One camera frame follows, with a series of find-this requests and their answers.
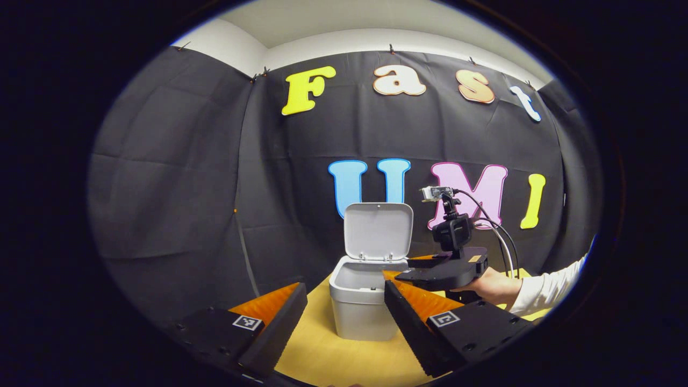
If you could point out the wooden desktop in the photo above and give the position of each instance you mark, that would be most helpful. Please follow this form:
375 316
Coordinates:
333 360

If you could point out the black backdrop cloth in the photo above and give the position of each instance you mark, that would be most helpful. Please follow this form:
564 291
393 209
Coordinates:
188 188

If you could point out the white desktop garbage bin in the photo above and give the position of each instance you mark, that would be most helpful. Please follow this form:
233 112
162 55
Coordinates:
360 306

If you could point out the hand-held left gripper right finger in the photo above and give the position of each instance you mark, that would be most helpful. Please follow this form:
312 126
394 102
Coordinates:
408 333

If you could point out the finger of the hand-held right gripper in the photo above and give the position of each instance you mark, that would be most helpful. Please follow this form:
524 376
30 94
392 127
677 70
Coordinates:
424 263

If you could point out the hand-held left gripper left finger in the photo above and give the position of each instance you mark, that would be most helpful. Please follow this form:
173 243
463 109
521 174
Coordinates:
279 333

